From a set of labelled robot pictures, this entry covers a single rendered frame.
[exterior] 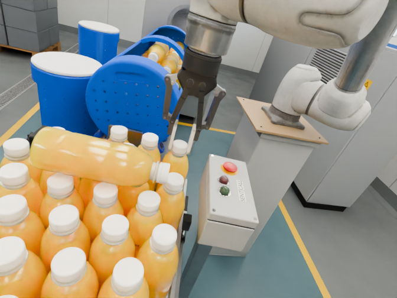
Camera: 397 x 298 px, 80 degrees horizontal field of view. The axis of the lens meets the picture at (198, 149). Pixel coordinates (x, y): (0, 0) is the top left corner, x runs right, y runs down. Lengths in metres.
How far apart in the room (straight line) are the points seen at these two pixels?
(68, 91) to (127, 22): 4.88
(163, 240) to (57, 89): 0.88
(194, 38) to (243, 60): 5.80
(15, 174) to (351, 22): 0.52
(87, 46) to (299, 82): 1.48
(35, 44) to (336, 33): 4.13
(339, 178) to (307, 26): 2.16
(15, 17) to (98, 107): 3.59
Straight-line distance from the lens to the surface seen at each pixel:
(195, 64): 0.47
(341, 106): 1.12
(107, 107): 0.78
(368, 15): 0.38
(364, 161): 2.46
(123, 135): 0.59
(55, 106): 1.18
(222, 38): 0.46
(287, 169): 1.32
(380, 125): 2.29
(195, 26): 0.46
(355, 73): 1.06
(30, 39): 4.31
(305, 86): 1.18
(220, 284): 1.70
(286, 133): 1.16
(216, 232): 0.51
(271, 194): 1.42
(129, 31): 5.96
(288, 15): 0.37
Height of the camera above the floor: 1.43
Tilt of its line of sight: 32 degrees down
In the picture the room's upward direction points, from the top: 17 degrees clockwise
